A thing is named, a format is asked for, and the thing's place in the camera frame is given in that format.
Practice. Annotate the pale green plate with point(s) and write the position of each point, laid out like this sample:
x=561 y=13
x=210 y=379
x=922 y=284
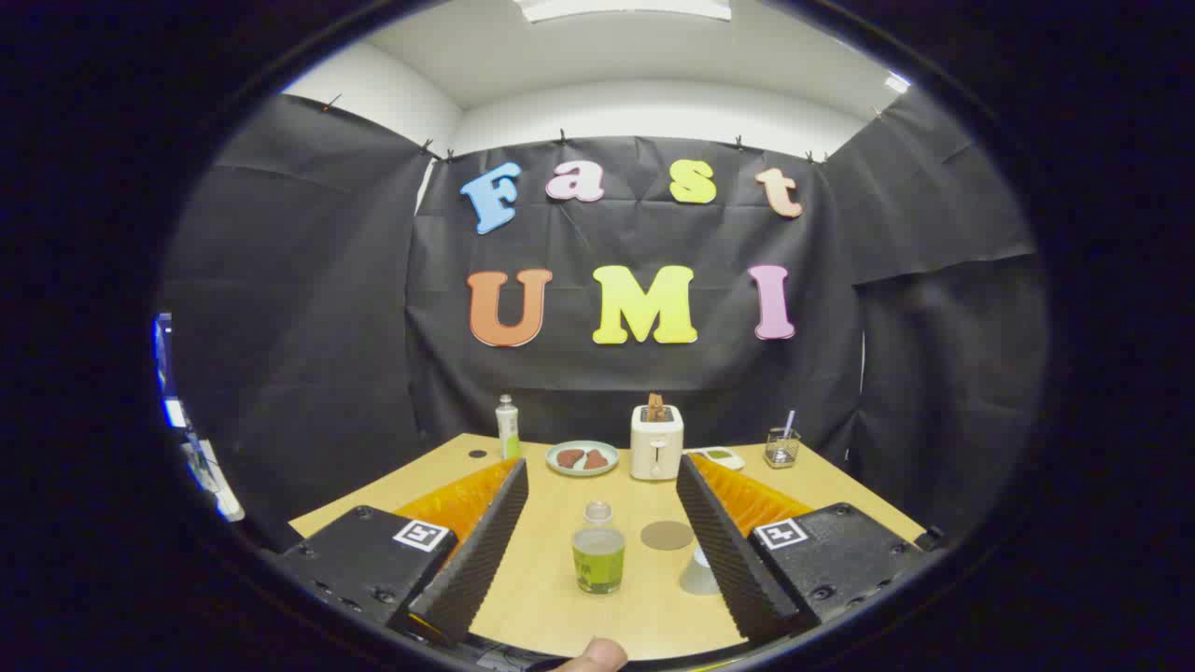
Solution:
x=583 y=444

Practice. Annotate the clear juice bottle green label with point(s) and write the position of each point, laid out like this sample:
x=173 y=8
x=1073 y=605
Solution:
x=598 y=565

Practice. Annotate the tall white green bottle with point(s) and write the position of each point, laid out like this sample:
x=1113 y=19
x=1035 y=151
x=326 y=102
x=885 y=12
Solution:
x=508 y=429

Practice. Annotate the white divided snack dish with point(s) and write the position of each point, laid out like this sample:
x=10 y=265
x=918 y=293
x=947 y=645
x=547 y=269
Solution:
x=719 y=462

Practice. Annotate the brown bread piece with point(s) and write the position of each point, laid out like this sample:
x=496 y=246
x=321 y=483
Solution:
x=569 y=458
x=596 y=460

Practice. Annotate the brown toast slices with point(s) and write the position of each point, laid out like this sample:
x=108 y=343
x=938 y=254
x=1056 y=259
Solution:
x=656 y=407

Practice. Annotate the round brown coaster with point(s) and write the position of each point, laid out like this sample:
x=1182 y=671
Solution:
x=667 y=536

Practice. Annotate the blue lit screen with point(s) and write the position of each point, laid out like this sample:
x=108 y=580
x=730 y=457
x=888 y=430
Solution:
x=201 y=467

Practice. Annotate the clear glass holder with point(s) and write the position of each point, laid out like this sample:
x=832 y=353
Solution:
x=780 y=453

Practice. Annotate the white toaster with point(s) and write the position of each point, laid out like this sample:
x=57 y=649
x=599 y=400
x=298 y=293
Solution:
x=656 y=448

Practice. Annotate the white straw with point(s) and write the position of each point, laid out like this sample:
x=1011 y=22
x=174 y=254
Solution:
x=789 y=422

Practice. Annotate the wooden table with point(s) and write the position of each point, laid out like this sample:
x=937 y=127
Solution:
x=551 y=597

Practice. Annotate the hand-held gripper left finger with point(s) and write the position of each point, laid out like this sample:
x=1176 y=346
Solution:
x=476 y=560

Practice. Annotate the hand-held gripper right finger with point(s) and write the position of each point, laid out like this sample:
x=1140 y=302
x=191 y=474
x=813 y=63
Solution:
x=728 y=551

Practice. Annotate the ceiling light panel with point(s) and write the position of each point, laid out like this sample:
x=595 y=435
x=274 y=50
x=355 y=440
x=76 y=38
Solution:
x=621 y=9

